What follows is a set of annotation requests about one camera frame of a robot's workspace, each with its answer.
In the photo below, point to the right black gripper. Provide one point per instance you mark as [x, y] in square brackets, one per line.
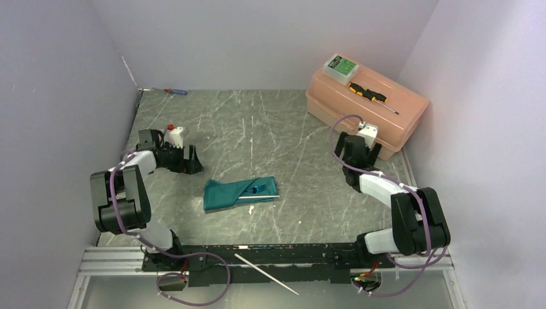
[340, 144]

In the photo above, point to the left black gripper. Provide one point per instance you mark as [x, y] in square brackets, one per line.
[192, 165]

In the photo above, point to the teal cloth napkin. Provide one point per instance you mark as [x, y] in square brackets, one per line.
[218, 195]

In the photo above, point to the blue plastic utensil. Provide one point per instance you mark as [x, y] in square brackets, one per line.
[258, 188]

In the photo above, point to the white plastic utensil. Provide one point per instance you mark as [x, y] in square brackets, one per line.
[258, 197]
[266, 274]

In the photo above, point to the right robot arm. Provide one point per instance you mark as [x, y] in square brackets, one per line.
[418, 224]

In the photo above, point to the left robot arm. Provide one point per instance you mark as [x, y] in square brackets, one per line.
[119, 198]

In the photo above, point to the pink plastic toolbox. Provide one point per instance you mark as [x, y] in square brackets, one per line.
[337, 106]

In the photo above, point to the yellow black screwdriver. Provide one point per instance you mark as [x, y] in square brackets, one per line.
[372, 96]

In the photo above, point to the blue red screwdriver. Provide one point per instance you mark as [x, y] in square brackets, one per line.
[172, 91]

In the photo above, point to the green white small box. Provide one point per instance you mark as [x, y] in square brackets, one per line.
[340, 69]

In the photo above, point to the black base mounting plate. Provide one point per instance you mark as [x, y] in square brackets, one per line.
[207, 265]

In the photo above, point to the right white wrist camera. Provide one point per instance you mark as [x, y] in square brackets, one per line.
[369, 132]

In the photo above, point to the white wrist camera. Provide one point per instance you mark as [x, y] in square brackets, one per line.
[174, 135]
[369, 132]

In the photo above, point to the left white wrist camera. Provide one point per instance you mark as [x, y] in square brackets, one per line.
[174, 135]

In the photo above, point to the aluminium frame rail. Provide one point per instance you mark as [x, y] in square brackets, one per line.
[130, 261]

